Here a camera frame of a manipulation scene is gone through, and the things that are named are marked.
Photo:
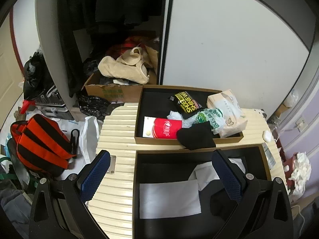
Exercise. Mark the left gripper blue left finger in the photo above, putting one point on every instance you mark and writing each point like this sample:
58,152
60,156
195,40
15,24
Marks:
92,175

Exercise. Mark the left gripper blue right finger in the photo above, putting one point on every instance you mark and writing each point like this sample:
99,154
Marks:
229,174

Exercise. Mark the light blue white sock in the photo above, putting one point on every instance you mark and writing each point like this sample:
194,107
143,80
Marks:
204,174

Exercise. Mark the white plastic bag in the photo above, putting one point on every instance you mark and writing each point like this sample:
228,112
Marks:
89,136

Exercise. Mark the small foil packets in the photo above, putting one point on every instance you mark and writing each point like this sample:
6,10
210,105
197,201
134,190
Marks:
269,157

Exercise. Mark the white earbuds case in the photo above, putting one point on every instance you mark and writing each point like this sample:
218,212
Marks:
267,136

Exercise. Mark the black sock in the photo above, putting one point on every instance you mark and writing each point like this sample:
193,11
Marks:
199,136

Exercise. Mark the beige tissue pack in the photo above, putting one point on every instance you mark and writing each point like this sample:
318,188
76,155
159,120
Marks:
235,119

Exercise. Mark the orange black backpack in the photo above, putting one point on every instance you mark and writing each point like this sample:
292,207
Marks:
42,146

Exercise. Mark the green printed plastic bag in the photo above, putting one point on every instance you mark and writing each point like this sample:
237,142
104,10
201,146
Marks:
214,116

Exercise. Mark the near black tray gold rim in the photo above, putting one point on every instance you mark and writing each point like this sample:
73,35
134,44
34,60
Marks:
176,165

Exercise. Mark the black tray gold rim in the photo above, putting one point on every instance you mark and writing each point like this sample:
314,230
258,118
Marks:
155,102
176,165

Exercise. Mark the crumpled white tissue pile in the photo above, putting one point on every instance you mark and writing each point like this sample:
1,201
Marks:
300,175

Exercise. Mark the black plastic bag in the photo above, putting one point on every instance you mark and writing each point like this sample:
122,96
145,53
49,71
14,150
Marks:
93,106

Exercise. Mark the white folded cloth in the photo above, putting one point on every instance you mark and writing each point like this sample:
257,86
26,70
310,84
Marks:
169,200

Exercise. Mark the red white packet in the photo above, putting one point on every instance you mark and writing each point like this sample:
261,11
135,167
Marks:
160,128

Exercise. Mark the silver metal case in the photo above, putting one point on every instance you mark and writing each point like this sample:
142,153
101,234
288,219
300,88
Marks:
52,105

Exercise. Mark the black yellow shoe shine packet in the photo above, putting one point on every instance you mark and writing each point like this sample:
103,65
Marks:
186,105

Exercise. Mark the brown cardboard box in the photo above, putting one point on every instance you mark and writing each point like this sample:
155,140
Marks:
113,89

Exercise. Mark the far black tray gold rim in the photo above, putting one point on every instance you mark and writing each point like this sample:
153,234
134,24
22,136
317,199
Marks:
155,102

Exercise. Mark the black garbage bag pile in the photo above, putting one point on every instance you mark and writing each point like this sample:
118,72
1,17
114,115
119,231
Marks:
37,78

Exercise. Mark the beige knitted garment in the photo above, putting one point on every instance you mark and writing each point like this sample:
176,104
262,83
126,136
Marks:
131,65

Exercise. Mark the red garment in wardrobe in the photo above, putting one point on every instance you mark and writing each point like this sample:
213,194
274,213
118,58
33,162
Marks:
129,43

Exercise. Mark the white sliding wardrobe door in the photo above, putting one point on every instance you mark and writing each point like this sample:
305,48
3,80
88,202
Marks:
256,48

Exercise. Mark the white wall socket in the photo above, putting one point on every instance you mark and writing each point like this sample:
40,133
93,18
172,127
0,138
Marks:
301,124

